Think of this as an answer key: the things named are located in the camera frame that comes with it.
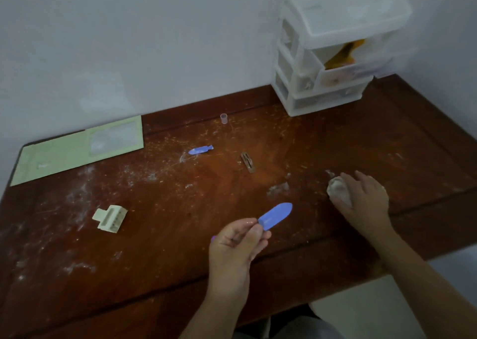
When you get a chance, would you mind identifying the white clay lump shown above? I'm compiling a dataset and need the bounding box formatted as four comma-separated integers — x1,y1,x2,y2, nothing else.
327,176,353,208

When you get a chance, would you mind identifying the cream plastic comb tool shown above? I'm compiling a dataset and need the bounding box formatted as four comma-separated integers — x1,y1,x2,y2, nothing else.
92,205,128,234

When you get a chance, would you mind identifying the translucent plastic drawer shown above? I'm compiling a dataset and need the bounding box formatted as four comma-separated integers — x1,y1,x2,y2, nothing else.
311,32,396,88

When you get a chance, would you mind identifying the orange item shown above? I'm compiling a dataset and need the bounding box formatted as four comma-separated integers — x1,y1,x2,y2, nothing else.
324,39,366,70

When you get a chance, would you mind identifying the person's left forearm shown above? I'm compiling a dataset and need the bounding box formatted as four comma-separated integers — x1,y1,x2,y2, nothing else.
179,292,247,339

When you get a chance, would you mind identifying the white plastic drawer unit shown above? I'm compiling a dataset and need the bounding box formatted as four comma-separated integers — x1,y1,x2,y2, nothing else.
271,0,413,117

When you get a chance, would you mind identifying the light green paper sheet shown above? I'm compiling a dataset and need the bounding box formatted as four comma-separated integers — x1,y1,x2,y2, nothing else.
10,115,144,187

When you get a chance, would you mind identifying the person's right hand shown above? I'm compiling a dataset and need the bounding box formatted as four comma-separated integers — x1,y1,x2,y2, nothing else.
329,170,391,236

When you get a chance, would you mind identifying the person's right forearm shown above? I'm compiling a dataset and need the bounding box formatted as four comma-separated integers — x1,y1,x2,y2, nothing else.
372,226,477,339

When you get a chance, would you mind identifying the person's left hand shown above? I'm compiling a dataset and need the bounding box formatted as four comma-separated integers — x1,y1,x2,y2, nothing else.
207,217,272,301

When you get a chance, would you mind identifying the blue plastic clay knife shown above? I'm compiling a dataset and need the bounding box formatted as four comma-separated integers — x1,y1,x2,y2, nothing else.
210,202,293,243

